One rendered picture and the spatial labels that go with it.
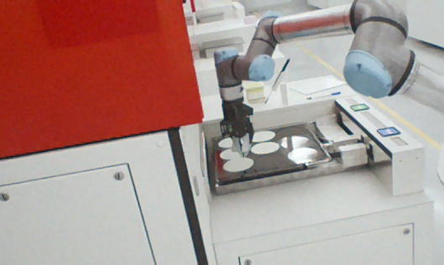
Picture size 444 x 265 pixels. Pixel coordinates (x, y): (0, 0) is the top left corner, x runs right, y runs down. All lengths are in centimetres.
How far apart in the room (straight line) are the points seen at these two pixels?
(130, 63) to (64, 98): 14
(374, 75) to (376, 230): 49
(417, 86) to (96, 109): 69
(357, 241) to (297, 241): 17
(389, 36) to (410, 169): 44
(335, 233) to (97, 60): 78
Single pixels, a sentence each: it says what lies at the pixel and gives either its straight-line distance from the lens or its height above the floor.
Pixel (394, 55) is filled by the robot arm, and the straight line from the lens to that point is 107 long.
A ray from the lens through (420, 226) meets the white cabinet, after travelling 139.
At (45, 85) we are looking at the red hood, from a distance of 91.
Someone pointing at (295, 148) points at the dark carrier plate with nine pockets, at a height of 90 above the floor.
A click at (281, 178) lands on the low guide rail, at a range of 148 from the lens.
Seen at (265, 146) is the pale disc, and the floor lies 90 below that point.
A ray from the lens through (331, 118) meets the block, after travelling 177.
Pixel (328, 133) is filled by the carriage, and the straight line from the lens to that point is 168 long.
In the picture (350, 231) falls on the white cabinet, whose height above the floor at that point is 77.
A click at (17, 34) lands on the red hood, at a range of 91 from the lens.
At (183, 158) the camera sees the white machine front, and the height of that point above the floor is 116.
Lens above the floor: 150
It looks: 23 degrees down
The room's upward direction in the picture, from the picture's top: 9 degrees counter-clockwise
